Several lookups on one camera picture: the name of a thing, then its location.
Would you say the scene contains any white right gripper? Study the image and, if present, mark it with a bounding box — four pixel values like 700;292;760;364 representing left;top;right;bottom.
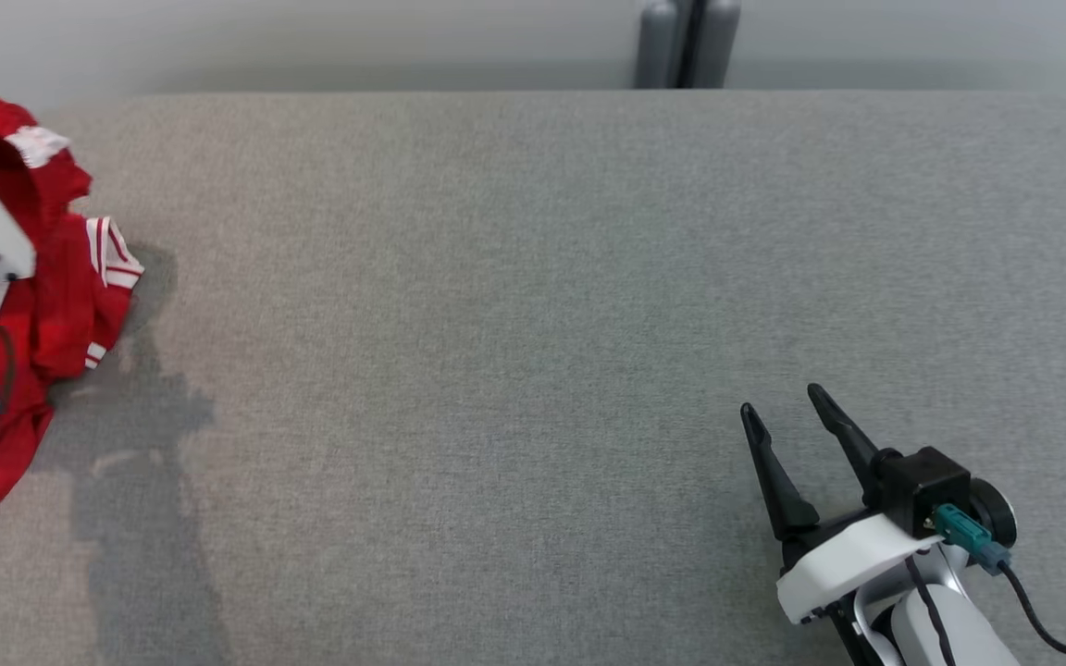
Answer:
740;383;948;626

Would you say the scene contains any red shirt with white stripes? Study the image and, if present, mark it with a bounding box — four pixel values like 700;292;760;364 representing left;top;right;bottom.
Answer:
0;72;146;510

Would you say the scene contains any black cable with teal connector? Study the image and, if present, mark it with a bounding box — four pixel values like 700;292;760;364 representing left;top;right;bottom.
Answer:
931;504;1066;662

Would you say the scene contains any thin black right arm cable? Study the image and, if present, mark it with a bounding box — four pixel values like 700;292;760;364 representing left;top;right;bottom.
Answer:
905;555;960;666

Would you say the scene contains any grey partition post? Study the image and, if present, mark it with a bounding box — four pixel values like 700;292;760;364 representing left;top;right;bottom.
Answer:
635;0;743;91

